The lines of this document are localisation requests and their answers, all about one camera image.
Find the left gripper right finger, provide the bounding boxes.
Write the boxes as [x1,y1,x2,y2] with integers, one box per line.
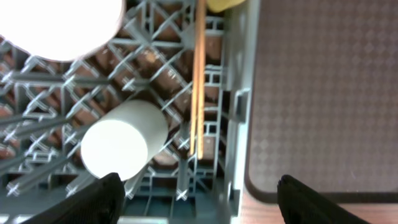
[277,175,367,224]

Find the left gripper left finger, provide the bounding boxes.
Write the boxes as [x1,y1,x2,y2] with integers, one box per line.
[25,173,125,224]

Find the white cup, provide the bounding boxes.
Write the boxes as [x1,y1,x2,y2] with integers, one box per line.
[80,100,169,181]

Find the wooden chopstick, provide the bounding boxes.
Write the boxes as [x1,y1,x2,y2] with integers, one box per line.
[196,0,206,160]
[189,1,200,156]

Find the yellow plate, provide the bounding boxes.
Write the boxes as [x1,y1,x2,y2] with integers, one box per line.
[206,0,246,13]

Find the brown serving tray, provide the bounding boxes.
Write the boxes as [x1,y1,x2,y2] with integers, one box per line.
[245,0,397,203]

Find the grey plastic dish rack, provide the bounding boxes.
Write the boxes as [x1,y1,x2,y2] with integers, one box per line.
[1,1,260,223]

